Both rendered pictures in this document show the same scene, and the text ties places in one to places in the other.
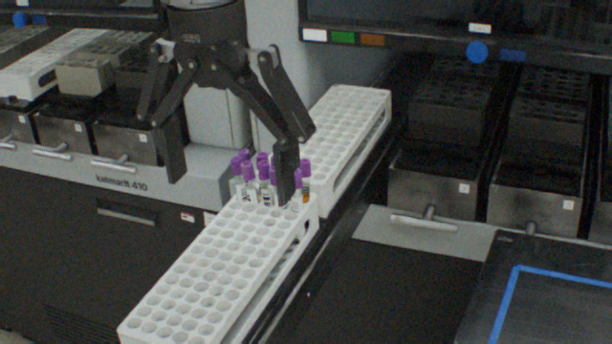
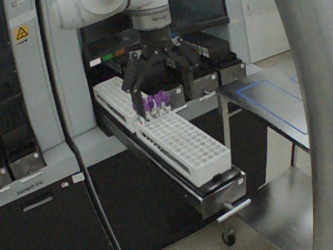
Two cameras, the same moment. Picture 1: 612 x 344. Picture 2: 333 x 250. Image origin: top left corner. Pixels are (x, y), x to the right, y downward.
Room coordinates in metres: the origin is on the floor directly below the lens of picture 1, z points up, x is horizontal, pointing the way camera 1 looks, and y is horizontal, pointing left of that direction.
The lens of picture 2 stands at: (0.10, 0.77, 1.40)
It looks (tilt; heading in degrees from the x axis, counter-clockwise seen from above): 31 degrees down; 308
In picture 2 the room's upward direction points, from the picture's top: 10 degrees counter-clockwise
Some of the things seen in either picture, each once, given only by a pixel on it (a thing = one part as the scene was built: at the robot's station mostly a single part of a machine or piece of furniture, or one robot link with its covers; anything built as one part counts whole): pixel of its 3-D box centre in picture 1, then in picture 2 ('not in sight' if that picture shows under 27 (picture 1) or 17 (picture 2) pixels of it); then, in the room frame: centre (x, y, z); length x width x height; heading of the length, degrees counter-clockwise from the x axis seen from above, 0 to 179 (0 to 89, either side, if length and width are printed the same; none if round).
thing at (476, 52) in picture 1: (476, 52); not in sight; (0.86, -0.24, 0.98); 0.03 x 0.01 x 0.03; 65
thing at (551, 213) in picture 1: (553, 111); (157, 62); (1.05, -0.45, 0.78); 0.73 x 0.14 x 0.09; 155
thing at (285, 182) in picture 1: (284, 169); (187, 82); (0.60, 0.03, 0.97); 0.03 x 0.01 x 0.07; 155
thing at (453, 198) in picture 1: (472, 100); (125, 74); (1.12, -0.31, 0.78); 0.73 x 0.14 x 0.09; 155
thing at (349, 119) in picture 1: (330, 146); (123, 103); (0.89, -0.03, 0.83); 0.30 x 0.10 x 0.06; 155
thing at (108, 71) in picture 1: (88, 74); not in sight; (1.23, 0.42, 0.85); 0.12 x 0.02 x 0.06; 65
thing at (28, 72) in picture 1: (59, 62); not in sight; (1.36, 0.53, 0.83); 0.30 x 0.10 x 0.06; 155
